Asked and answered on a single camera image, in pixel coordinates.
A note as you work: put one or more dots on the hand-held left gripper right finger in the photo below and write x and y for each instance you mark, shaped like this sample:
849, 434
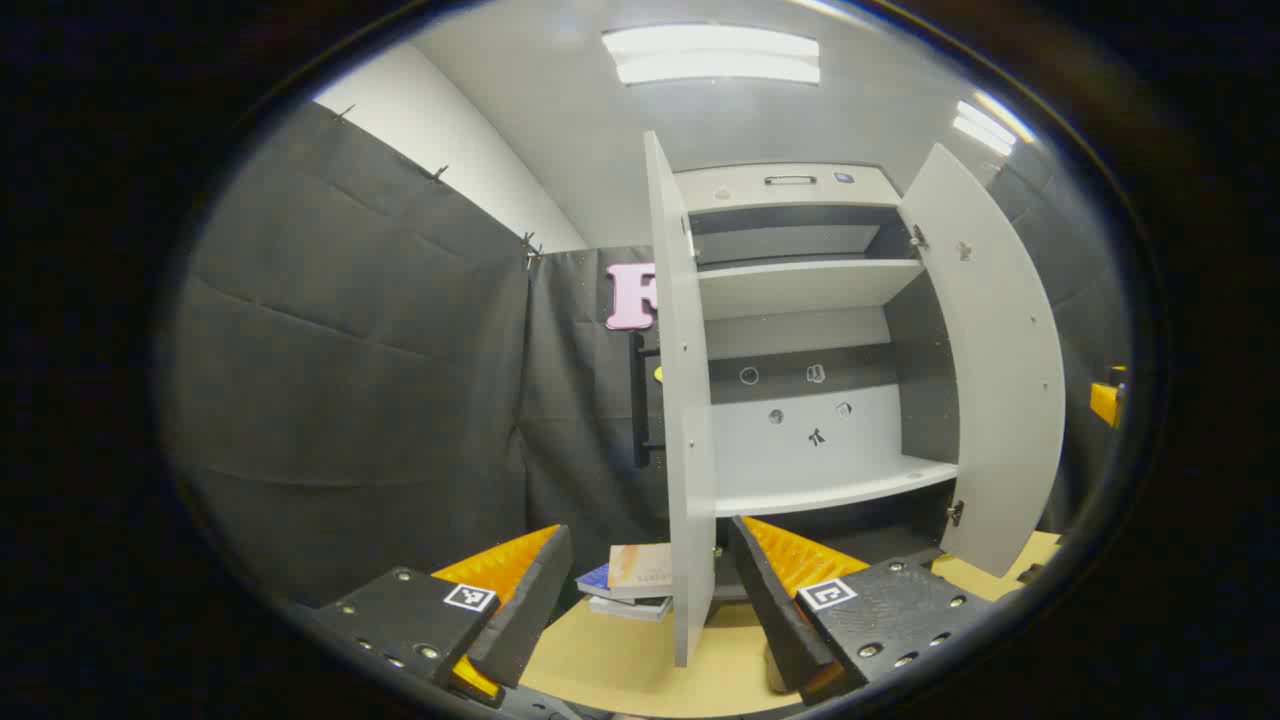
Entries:
775, 610

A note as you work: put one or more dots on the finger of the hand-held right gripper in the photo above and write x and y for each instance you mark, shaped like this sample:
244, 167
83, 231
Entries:
1106, 400

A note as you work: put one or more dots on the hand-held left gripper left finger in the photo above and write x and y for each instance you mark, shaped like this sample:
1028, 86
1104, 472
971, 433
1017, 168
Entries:
530, 600

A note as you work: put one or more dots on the grey shoe cabinet door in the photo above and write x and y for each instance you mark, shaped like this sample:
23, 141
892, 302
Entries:
990, 380
685, 400

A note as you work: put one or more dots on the grey shoe cabinet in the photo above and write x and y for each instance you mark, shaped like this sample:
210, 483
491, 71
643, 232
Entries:
800, 285

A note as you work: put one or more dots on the blue book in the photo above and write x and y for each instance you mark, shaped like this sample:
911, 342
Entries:
593, 582

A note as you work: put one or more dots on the white book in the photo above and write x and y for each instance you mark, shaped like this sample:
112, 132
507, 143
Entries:
630, 606

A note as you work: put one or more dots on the black backdrop cloth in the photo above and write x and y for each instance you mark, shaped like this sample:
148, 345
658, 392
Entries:
350, 380

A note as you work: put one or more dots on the small ceiling light panel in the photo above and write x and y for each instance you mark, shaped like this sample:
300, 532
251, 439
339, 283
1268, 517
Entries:
985, 125

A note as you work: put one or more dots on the large ceiling light panel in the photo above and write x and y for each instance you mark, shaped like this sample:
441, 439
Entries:
710, 55

